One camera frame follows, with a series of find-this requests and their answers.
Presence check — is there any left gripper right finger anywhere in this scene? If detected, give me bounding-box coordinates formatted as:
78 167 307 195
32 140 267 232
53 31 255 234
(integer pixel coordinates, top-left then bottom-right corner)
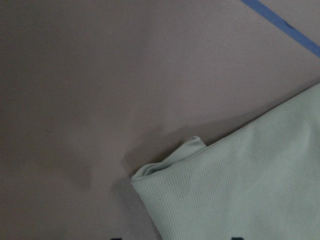
231 236 245 240

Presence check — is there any olive green long-sleeve shirt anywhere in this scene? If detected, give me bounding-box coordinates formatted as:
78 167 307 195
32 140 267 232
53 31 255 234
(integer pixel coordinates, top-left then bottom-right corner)
131 84 320 240

